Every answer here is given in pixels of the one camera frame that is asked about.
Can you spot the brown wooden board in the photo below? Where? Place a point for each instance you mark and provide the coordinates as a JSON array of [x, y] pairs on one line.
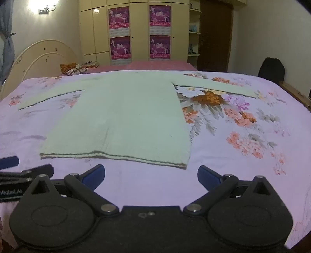
[[295, 93]]

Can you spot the light green knit sweater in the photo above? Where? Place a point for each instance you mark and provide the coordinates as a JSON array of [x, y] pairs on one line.
[[131, 109]]

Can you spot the grey tied curtain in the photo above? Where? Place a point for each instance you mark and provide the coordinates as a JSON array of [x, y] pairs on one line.
[[7, 48]]

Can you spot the floral lilac bedsheet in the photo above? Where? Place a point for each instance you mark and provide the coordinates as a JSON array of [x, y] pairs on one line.
[[230, 150]]

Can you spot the pink bed cover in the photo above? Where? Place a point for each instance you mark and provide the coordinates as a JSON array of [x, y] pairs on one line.
[[145, 65]]

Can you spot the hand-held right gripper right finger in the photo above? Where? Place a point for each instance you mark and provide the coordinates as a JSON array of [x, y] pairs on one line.
[[209, 177]]

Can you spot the cream curved headboard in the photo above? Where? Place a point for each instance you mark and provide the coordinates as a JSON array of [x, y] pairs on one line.
[[36, 60]]

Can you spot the purple wall poster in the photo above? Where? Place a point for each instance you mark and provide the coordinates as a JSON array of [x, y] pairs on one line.
[[159, 47], [120, 47], [159, 17], [119, 18]]

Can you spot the dark brown wooden door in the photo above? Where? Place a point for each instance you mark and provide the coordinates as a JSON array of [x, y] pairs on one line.
[[215, 36]]

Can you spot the wall lamp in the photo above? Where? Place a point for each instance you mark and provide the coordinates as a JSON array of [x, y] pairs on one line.
[[47, 9]]

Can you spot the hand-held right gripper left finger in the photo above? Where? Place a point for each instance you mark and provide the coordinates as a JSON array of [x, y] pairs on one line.
[[96, 174]]

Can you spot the blue shelf ornament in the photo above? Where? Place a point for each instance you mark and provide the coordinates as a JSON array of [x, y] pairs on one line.
[[193, 28]]

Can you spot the cream corner shelf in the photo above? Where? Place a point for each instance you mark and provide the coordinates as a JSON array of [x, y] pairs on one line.
[[194, 36]]

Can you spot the black chair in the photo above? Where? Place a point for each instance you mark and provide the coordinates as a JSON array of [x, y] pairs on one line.
[[271, 69]]

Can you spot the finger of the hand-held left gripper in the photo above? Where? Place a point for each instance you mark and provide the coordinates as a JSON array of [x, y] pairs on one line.
[[36, 170], [9, 162]]

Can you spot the cream wardrobe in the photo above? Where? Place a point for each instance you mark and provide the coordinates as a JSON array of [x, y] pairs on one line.
[[139, 36]]

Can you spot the orange printed cloth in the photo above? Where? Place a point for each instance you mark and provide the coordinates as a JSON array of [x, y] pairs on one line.
[[75, 68]]

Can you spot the pale shelf ornament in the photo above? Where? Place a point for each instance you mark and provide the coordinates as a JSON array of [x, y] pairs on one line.
[[192, 48]]

